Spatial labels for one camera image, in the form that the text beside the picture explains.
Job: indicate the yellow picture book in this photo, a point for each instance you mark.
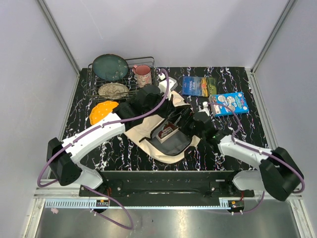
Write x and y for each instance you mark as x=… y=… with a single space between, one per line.
x=166 y=132

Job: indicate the aluminium frame rail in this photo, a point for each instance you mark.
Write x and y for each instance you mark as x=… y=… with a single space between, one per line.
x=57 y=33

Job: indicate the cream canvas student bag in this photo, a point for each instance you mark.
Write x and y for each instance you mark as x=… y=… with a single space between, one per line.
x=171 y=150

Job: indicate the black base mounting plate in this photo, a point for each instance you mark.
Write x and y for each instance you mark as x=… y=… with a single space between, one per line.
x=173 y=186

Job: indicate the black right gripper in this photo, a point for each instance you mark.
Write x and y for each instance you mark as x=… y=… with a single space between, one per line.
x=188 y=116

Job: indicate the orange dotted plate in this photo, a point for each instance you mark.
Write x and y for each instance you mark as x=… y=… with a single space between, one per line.
x=101 y=110

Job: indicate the wire dish rack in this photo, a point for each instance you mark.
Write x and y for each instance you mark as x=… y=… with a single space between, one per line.
x=94 y=82

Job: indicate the Animal Farm paperback book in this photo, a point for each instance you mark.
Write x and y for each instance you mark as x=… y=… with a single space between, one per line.
x=198 y=86

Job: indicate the pink patterned mug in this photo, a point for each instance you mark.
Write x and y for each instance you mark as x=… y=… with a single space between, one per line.
x=143 y=75

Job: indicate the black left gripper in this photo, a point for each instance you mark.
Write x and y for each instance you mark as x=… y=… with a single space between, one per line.
x=169 y=108

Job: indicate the white cable duct strip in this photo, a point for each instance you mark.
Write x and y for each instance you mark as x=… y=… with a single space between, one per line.
x=215 y=204

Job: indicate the dark green plate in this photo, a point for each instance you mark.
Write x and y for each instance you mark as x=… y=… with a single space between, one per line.
x=110 y=67

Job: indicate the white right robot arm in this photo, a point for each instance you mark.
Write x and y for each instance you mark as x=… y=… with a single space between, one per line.
x=275 y=172

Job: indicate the beige patterned plate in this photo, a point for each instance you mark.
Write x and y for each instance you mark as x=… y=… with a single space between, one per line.
x=113 y=90

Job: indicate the blue comic book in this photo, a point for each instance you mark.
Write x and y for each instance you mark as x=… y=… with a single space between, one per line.
x=226 y=104

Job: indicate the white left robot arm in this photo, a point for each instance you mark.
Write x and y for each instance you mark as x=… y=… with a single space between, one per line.
x=64 y=157

